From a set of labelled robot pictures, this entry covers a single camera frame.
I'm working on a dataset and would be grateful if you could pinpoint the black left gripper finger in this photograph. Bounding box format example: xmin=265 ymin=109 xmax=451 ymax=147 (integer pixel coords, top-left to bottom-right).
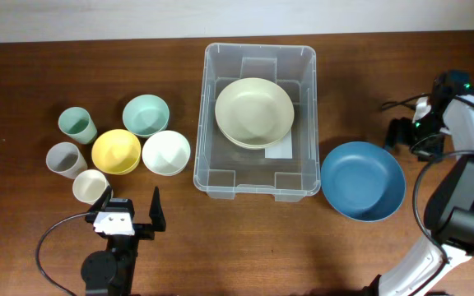
xmin=87 ymin=185 xmax=113 ymax=214
xmin=149 ymin=187 xmax=166 ymax=232

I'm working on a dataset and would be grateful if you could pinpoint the cream plastic cup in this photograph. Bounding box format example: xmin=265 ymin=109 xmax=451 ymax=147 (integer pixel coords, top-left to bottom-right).
xmin=72 ymin=169 xmax=109 ymax=205

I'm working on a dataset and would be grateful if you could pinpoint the yellow plastic bowl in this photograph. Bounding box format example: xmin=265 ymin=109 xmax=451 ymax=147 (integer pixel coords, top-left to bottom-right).
xmin=91 ymin=129 xmax=142 ymax=175

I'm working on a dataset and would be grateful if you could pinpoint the grey plastic cup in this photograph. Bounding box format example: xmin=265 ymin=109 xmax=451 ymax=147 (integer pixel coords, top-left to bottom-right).
xmin=45 ymin=142 xmax=88 ymax=179

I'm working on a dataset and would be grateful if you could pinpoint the green plastic cup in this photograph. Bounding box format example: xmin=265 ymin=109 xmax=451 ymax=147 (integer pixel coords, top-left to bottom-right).
xmin=58 ymin=107 xmax=98 ymax=145

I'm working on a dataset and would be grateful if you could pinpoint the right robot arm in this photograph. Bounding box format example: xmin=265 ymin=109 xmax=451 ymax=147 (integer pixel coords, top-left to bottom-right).
xmin=361 ymin=70 xmax=474 ymax=295

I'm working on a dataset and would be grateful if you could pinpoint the white plastic bowl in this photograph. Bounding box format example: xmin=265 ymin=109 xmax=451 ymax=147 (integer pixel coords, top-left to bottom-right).
xmin=142 ymin=130 xmax=191 ymax=176

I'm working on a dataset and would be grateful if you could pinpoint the clear plastic storage bin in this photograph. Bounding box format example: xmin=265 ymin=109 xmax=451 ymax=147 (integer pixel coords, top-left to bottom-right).
xmin=193 ymin=43 xmax=321 ymax=202

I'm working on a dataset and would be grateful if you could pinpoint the green plastic bowl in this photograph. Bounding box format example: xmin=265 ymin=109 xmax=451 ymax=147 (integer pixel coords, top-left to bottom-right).
xmin=122 ymin=95 xmax=170 ymax=138

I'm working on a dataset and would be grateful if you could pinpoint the beige plastic plate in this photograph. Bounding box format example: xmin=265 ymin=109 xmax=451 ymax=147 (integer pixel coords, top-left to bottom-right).
xmin=215 ymin=77 xmax=295 ymax=150

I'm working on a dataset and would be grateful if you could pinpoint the white paper label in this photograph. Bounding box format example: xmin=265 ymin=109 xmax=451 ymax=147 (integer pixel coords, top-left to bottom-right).
xmin=265 ymin=131 xmax=293 ymax=160

